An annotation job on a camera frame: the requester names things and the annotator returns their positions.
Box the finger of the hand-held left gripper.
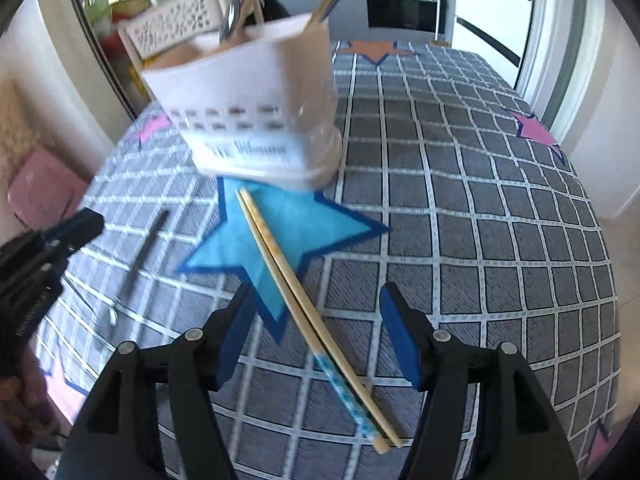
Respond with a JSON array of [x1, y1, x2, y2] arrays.
[[0, 208, 106, 281]]

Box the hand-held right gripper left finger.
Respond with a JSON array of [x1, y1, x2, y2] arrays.
[[55, 283, 257, 480]]

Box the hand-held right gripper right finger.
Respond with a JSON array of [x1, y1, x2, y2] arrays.
[[378, 282, 581, 480]]

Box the white utensil holder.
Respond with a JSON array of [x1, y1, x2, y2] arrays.
[[140, 13, 344, 194]]

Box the black-handled metal spoon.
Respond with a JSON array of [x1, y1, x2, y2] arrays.
[[218, 0, 247, 47]]

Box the pink box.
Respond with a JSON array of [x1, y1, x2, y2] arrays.
[[6, 146, 91, 233]]

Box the grey checked tablecloth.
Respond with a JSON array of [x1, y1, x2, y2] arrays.
[[34, 39, 622, 480]]

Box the white perforated trolley basket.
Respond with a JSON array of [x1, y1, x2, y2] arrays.
[[118, 0, 263, 68]]

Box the white refrigerator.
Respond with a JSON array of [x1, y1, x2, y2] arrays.
[[447, 0, 538, 78]]

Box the black built-in oven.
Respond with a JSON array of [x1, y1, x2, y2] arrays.
[[364, 0, 449, 37]]

